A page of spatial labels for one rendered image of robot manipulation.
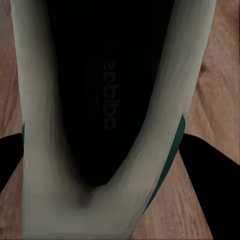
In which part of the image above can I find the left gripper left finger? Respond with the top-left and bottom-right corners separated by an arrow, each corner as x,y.
0,133 -> 24,193

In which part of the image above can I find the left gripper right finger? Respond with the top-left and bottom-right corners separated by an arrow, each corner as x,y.
179,133 -> 240,240

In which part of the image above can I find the gym shoe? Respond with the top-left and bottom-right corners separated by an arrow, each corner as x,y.
10,0 -> 217,240

